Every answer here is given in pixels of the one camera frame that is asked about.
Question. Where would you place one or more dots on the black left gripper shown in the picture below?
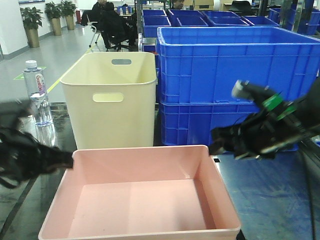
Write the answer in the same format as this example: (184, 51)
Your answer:
(22, 158)

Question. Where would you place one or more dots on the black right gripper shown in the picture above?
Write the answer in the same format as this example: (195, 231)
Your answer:
(260, 135)

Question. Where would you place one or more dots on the pink plastic bin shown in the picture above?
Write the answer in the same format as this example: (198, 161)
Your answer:
(142, 193)

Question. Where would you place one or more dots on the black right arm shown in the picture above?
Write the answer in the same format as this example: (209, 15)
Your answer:
(308, 104)

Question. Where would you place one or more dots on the lower large blue crate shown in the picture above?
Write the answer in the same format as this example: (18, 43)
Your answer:
(191, 124)

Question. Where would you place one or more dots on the large blue crate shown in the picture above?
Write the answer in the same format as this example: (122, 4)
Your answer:
(191, 124)
(202, 64)

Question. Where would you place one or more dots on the clear water bottle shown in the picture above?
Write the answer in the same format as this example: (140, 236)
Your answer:
(37, 93)

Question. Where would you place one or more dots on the upper large blue crate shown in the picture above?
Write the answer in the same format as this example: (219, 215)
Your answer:
(202, 64)

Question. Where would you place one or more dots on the cream plastic basket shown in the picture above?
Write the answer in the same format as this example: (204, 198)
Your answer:
(110, 98)

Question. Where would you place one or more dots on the seated person in black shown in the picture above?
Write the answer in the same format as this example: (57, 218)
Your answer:
(114, 28)

